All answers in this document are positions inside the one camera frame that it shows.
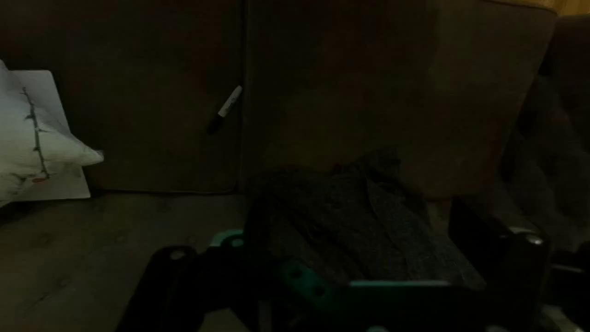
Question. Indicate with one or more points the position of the black and white marker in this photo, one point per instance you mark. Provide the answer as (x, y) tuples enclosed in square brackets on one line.
[(224, 110)]

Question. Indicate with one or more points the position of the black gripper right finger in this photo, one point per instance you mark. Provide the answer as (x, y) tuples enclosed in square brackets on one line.
[(514, 263)]

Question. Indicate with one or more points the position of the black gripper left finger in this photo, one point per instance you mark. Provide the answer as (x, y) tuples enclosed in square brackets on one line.
[(180, 287)]

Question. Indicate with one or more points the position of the dark grey cloth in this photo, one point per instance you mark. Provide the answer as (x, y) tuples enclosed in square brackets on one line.
[(355, 221)]

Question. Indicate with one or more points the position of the brown fabric sofa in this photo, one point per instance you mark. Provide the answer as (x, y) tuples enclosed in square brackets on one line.
[(440, 83)]

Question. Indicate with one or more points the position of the white floral pillow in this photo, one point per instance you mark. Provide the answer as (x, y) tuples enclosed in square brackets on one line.
[(34, 149)]

